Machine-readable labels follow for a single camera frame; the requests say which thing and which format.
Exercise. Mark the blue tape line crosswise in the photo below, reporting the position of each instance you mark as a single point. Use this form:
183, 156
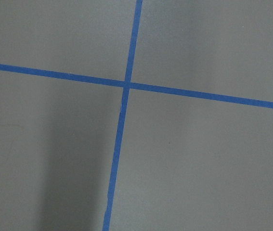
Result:
136, 86

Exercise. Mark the brown paper table cover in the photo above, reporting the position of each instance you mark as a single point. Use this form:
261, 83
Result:
186, 164

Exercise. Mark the blue tape line lengthwise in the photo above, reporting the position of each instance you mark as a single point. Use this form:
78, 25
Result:
122, 116

